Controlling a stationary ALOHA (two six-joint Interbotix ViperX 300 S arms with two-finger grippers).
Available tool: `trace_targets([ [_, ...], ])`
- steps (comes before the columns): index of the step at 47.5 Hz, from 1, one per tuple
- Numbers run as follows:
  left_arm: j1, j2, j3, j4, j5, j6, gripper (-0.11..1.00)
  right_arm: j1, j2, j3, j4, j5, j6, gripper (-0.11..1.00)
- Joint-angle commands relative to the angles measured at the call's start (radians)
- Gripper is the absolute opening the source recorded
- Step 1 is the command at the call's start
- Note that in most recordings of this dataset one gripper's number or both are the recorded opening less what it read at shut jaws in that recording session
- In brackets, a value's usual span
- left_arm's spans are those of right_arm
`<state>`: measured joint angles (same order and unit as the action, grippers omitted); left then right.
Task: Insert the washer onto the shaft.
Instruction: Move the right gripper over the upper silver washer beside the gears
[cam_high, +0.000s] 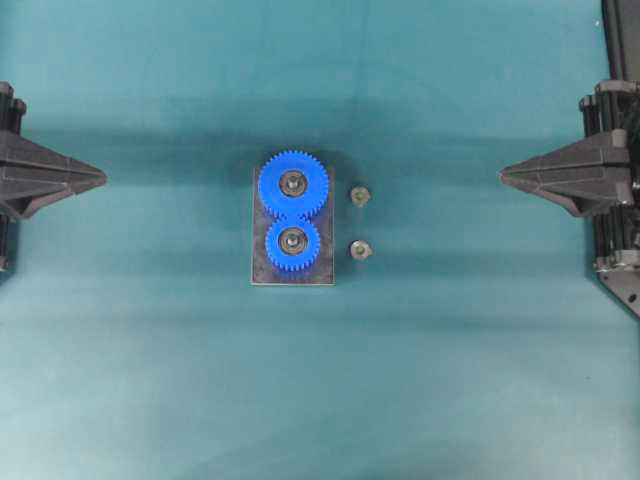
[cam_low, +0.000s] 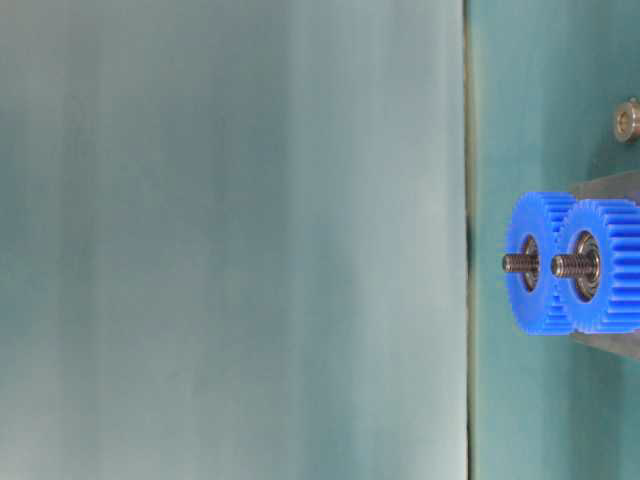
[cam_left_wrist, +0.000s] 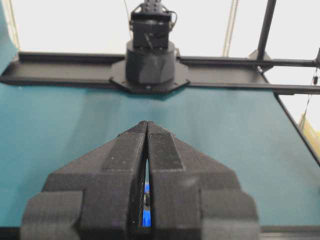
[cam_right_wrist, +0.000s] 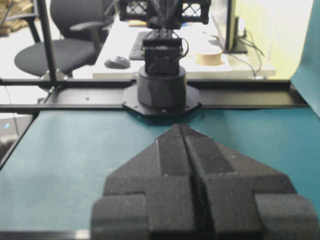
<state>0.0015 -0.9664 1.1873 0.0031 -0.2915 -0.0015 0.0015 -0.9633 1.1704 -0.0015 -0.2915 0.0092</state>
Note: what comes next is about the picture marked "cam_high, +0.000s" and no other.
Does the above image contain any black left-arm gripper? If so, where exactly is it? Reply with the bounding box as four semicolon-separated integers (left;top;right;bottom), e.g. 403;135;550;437
0;81;108;273

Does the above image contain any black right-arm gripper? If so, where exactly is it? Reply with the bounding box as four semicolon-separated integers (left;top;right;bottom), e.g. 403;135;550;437
500;80;639;273

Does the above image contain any metal flanged washer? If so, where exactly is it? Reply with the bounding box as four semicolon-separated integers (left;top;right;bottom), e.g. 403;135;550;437
350;186;371;208
349;240;373;261

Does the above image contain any threaded shaft in large gear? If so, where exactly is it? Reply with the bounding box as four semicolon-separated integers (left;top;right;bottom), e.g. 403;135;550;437
280;171;307;197

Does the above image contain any threaded shaft in small gear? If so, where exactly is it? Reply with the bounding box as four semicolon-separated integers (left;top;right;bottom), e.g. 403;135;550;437
281;232;304;255

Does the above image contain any large blue plastic gear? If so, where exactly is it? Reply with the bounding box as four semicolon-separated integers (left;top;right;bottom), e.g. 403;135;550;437
258;150;330;218

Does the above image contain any small blue plastic gear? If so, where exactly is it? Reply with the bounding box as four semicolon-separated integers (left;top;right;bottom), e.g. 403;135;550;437
264;218;321;272

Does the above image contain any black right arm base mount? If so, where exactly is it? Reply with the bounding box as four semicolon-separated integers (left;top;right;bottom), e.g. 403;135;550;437
597;270;640;318

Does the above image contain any black aluminium frame rail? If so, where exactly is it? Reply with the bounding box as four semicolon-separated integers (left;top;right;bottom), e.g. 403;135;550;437
601;0;640;81

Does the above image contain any grey metal base plate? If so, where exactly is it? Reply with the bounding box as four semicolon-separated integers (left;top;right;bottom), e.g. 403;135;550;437
250;166;335;287

